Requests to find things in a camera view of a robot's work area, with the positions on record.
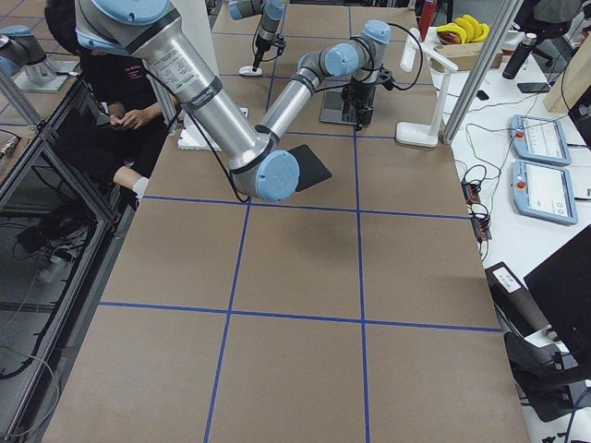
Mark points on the black monitor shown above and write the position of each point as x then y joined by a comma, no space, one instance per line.
560,285

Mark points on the black mouse pad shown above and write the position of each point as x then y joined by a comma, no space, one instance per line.
312,170

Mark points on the cardboard box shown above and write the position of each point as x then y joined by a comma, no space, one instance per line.
463,55

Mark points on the aluminium frame post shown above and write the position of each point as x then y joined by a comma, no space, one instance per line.
506,14

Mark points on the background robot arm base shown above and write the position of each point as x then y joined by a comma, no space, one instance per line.
23,59

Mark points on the black smartphone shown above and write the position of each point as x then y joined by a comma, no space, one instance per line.
534,87

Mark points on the lower blue teach pendant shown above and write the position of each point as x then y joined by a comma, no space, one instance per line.
543,191

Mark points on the yellow bananas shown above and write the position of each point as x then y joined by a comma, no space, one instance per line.
465,29

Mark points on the black water bottle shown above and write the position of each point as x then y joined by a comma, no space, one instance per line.
522,44

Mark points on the grey laptop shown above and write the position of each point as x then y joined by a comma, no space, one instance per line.
331,108

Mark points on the seated person in black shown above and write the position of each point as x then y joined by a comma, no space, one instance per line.
125,150

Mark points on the upper blue teach pendant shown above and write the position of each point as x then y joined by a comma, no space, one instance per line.
539,140

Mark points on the blue teach pendant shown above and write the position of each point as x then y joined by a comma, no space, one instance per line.
539,140
543,191

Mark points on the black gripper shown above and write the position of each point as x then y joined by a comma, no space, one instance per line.
263,44
359,95

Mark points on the brown box with label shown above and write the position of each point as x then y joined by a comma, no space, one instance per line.
516,303

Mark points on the orange black electronics board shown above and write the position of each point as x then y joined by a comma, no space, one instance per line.
471,193

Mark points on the white computer mouse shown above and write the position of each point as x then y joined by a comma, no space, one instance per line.
250,71

